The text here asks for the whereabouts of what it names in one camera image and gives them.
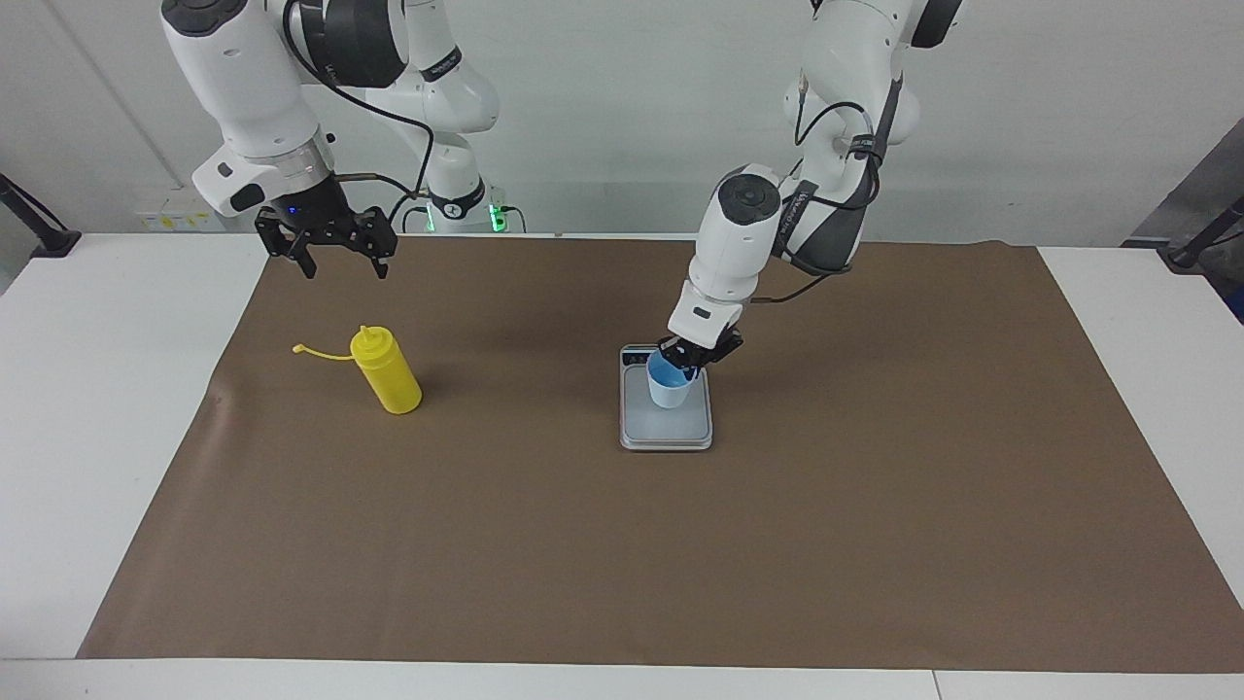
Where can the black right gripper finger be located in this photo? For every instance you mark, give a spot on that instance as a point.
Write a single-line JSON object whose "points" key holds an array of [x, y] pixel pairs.
{"points": [[381, 238], [274, 233]]}

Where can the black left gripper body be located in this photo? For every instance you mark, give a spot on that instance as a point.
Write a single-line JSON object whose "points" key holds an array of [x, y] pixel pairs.
{"points": [[705, 350]]}

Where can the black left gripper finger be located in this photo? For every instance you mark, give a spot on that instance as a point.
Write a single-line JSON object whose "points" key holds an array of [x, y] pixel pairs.
{"points": [[697, 369], [669, 351]]}

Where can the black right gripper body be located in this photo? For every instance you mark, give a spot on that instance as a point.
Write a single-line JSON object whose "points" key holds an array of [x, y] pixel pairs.
{"points": [[316, 214]]}

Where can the light blue plastic cup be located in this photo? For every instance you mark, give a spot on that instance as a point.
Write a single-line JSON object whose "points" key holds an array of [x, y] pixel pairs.
{"points": [[669, 394]]}

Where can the yellow squeeze bottle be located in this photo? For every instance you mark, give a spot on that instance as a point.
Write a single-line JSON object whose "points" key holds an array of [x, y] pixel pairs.
{"points": [[389, 379]]}

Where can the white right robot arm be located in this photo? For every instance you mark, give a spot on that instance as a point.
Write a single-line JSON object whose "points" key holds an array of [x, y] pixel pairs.
{"points": [[243, 78]]}

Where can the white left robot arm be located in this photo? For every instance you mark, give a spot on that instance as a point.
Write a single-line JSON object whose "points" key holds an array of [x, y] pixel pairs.
{"points": [[739, 233]]}

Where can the silver digital kitchen scale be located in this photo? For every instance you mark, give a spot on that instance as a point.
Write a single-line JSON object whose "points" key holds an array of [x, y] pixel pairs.
{"points": [[671, 428]]}

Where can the black table clamp stand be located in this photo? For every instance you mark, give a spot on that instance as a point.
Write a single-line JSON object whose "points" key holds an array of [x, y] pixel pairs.
{"points": [[1191, 255], [53, 241]]}

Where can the brown table mat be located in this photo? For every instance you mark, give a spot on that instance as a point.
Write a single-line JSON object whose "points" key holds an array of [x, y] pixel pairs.
{"points": [[583, 564]]}

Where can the white wall socket strip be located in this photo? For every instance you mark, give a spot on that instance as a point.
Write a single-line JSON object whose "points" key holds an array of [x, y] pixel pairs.
{"points": [[175, 219]]}

